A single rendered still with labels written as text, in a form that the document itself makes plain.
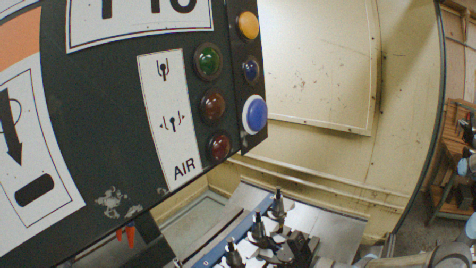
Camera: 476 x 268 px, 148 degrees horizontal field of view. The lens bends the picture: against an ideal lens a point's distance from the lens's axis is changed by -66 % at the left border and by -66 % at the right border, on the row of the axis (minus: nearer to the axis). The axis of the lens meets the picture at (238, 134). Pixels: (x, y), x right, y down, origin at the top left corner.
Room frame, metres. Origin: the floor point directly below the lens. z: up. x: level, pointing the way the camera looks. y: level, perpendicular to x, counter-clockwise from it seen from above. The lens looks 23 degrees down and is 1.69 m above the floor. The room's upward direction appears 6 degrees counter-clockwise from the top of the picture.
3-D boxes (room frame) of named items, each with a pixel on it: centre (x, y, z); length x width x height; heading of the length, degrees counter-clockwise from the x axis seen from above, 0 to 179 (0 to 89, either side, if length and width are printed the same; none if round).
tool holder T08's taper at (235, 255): (0.27, 0.04, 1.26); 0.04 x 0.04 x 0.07
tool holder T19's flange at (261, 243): (0.36, -0.03, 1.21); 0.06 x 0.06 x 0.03
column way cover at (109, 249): (0.37, 0.67, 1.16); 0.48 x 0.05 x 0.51; 139
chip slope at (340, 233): (0.57, -0.09, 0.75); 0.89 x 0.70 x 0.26; 49
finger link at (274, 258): (0.29, -0.06, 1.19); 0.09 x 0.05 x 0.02; 65
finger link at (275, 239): (0.37, -0.07, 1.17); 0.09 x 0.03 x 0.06; 34
